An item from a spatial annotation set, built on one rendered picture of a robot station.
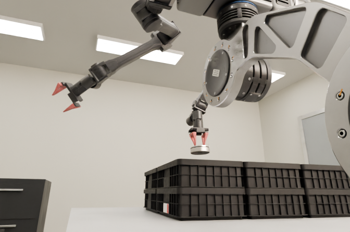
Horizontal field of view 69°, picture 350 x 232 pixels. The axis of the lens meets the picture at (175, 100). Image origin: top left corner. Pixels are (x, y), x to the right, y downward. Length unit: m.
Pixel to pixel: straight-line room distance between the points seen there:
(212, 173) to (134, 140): 3.57
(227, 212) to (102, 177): 3.48
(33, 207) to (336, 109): 2.24
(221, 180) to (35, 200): 1.65
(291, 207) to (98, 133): 3.68
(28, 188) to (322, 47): 2.24
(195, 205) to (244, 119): 4.70
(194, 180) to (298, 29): 0.72
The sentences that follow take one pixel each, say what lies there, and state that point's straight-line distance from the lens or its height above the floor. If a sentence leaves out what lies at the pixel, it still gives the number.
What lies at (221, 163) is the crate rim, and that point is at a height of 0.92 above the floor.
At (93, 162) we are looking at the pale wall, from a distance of 4.46.
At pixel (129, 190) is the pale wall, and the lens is 4.50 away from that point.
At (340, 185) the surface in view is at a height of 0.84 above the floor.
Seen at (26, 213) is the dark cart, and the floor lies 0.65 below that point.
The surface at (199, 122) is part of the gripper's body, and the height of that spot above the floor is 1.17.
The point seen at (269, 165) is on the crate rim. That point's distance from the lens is 1.23.
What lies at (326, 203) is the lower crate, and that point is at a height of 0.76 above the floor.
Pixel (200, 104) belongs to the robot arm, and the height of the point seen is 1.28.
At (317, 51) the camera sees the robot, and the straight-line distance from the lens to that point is 0.50.
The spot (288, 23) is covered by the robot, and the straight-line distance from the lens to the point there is 0.58.
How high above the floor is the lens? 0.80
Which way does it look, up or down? 20 degrees up
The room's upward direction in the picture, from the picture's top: straight up
